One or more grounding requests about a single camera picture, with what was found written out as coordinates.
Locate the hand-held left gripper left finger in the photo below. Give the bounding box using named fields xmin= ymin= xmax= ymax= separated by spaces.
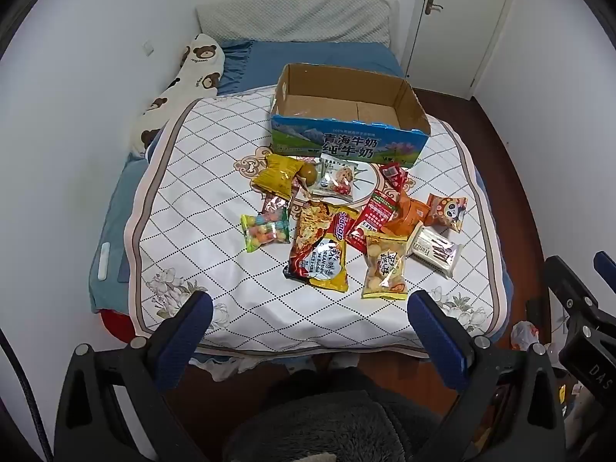
xmin=54 ymin=291 xmax=214 ymax=462

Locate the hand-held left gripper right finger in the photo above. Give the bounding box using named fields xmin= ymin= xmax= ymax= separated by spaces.
xmin=407 ymin=290 xmax=566 ymax=462

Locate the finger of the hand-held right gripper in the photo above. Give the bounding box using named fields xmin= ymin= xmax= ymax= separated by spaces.
xmin=593 ymin=250 xmax=616 ymax=295
xmin=543 ymin=256 xmax=603 ymax=342

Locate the white wafer packet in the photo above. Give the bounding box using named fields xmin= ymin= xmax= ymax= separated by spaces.
xmin=405 ymin=224 xmax=463 ymax=278

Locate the clear bread ball packet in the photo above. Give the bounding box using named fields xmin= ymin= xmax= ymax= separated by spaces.
xmin=361 ymin=233 xmax=409 ymax=300

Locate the plain orange snack packet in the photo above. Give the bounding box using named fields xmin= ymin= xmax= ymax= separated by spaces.
xmin=385 ymin=190 xmax=431 ymax=239

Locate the green candy ball packet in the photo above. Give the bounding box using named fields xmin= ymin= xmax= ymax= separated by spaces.
xmin=241 ymin=207 xmax=291 ymax=253

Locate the large red snack packet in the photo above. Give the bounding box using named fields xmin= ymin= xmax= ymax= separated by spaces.
xmin=345 ymin=190 xmax=400 ymax=253

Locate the red yellow noodle packet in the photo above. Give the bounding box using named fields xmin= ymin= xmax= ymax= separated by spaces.
xmin=284 ymin=201 xmax=362 ymax=293

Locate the brown snack packet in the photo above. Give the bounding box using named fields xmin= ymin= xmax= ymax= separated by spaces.
xmin=261 ymin=194 xmax=290 ymax=215

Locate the yellow snack packet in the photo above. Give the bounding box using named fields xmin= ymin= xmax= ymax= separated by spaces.
xmin=251 ymin=154 xmax=305 ymax=201

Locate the cardboard box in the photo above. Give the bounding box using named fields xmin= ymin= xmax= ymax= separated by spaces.
xmin=269 ymin=62 xmax=431 ymax=169

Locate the white plastic bag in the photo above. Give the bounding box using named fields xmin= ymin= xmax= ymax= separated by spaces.
xmin=510 ymin=320 xmax=549 ymax=353

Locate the red cloth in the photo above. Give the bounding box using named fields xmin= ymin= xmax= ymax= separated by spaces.
xmin=99 ymin=310 xmax=140 ymax=342

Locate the orange panda snack packet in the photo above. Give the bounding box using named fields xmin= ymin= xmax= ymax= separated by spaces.
xmin=423 ymin=193 xmax=469 ymax=233

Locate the small red snack packet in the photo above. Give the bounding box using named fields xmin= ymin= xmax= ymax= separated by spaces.
xmin=378 ymin=164 xmax=410 ymax=192

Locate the white cookie packet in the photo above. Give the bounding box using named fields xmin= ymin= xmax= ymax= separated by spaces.
xmin=313 ymin=156 xmax=369 ymax=203

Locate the round yellow snack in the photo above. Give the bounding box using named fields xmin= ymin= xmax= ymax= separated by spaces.
xmin=297 ymin=162 xmax=321 ymax=187

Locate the bear print pillow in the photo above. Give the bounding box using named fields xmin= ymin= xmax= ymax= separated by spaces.
xmin=127 ymin=33 xmax=226 ymax=159

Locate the white door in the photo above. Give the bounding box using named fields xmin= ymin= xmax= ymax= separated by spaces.
xmin=402 ymin=0 xmax=518 ymax=102

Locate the blue fringed blanket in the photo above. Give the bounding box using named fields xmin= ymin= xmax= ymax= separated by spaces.
xmin=216 ymin=38 xmax=405 ymax=97

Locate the white pillow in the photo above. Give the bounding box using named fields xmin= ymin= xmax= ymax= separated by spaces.
xmin=195 ymin=0 xmax=400 ymax=44

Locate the black cable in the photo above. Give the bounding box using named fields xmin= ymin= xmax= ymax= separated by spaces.
xmin=0 ymin=332 xmax=54 ymax=462

